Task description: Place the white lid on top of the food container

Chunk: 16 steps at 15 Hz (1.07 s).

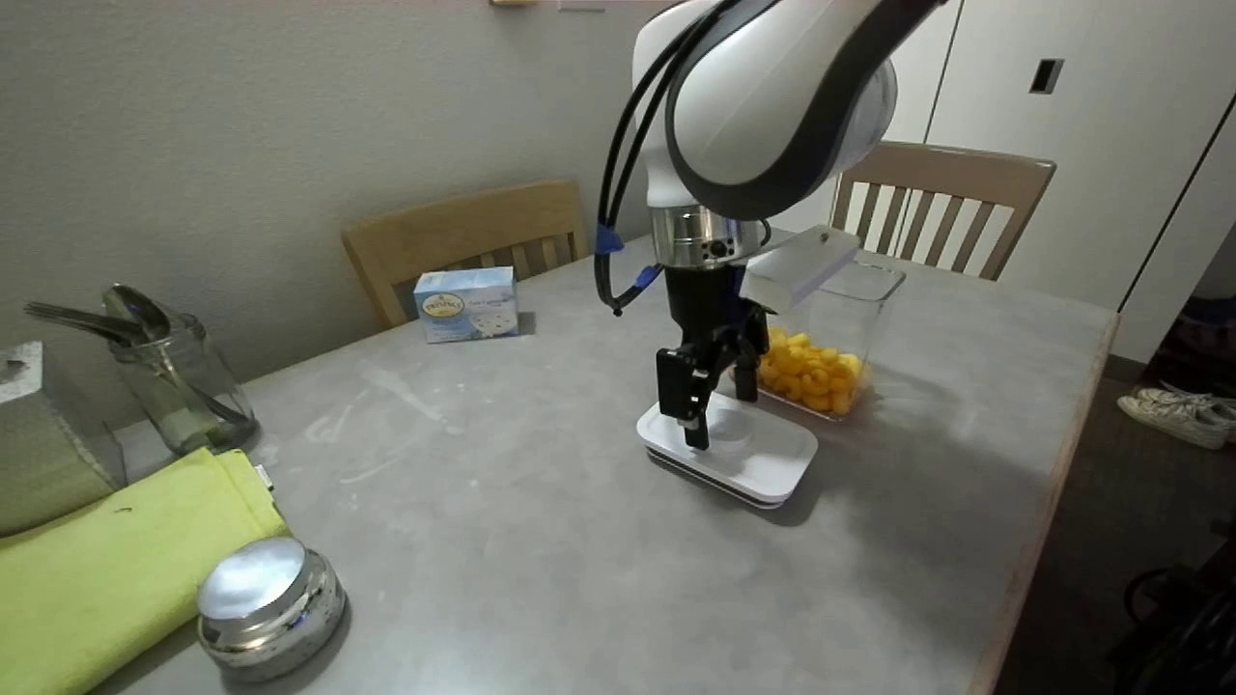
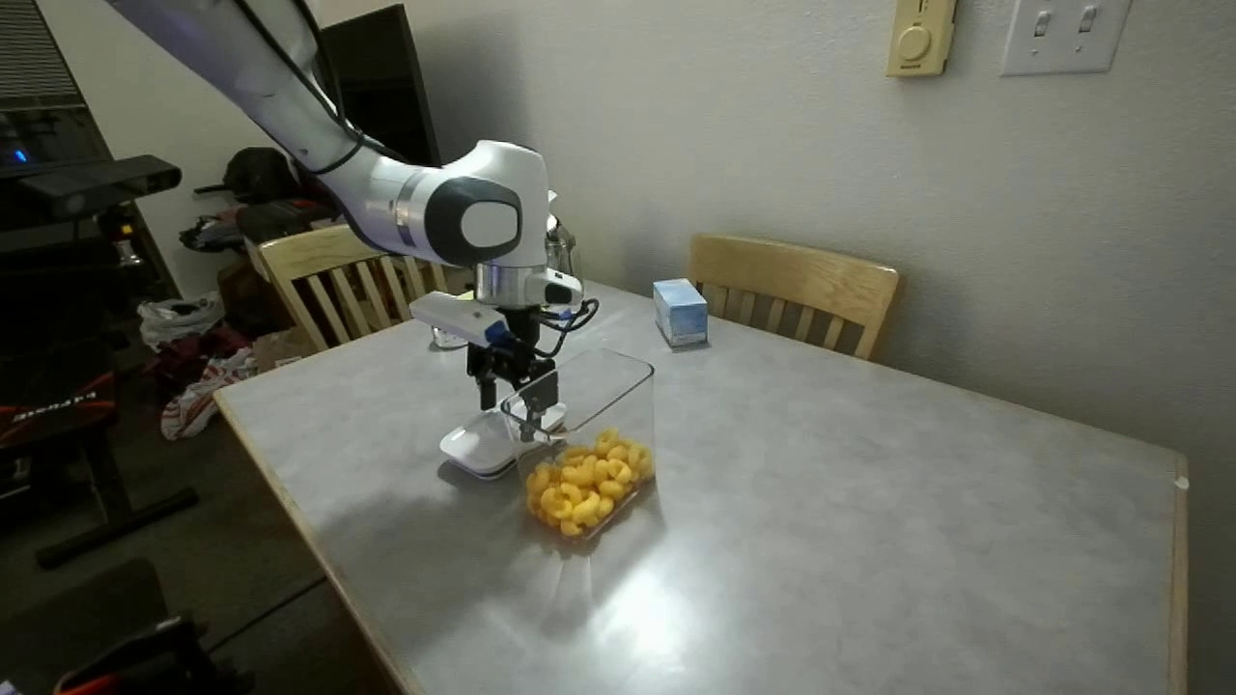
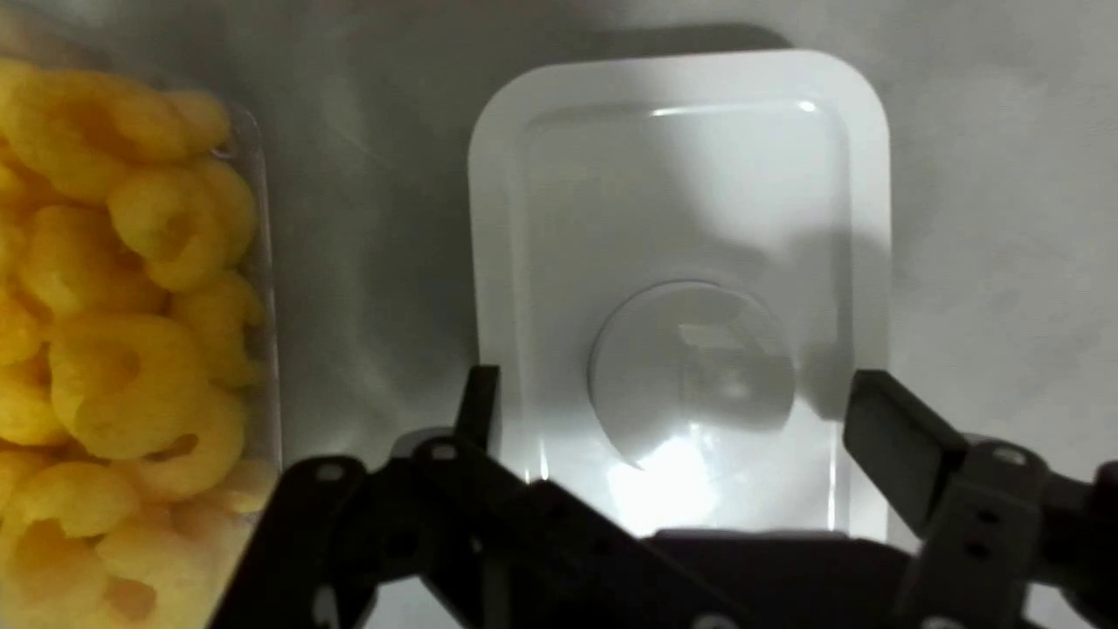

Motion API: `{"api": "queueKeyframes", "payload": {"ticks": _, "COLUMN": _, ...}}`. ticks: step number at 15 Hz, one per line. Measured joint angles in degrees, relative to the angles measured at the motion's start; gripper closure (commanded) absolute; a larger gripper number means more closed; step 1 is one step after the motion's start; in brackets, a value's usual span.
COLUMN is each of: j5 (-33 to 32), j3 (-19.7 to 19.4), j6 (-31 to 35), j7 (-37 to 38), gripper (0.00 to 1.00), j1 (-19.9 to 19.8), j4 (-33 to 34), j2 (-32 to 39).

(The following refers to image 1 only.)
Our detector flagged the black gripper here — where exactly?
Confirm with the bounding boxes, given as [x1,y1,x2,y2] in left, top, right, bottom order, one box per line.
[651,258,774,453]

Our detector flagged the white rectangular container lid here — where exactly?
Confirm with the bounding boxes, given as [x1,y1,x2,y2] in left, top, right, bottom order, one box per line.
[633,386,821,514]

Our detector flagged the clear container with yellow snacks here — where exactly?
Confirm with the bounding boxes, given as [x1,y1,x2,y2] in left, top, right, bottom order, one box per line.
[754,329,863,421]

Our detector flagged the clear plastic food container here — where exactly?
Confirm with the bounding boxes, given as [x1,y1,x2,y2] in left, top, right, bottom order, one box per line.
[745,249,911,424]

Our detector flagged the blue tissue box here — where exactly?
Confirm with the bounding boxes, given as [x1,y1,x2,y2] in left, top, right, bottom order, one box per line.
[408,262,526,347]

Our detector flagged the wooden slat-back chair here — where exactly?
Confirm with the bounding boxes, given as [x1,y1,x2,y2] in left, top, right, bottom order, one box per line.
[339,182,594,334]
[826,138,1063,286]

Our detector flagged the white shoes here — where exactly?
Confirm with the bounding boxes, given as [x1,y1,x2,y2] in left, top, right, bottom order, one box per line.
[1113,384,1236,453]

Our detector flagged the clear glass pitcher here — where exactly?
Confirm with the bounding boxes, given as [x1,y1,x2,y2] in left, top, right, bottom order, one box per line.
[114,310,261,457]

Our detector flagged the black wheeled object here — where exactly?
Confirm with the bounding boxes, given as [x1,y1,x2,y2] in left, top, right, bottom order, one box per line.
[1108,533,1236,695]

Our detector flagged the metal spoon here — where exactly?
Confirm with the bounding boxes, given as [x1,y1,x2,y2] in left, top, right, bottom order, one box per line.
[100,281,180,345]

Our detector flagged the green cloth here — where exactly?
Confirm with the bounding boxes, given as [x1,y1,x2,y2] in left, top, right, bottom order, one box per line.
[0,443,289,695]

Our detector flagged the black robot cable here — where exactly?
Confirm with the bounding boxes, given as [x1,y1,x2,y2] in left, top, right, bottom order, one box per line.
[589,0,745,321]

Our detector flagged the dark wall plate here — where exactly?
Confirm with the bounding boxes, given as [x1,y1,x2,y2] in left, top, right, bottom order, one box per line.
[1026,53,1068,97]

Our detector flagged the dark metal utensil handle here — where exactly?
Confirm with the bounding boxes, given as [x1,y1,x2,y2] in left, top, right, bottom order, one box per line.
[24,298,146,350]

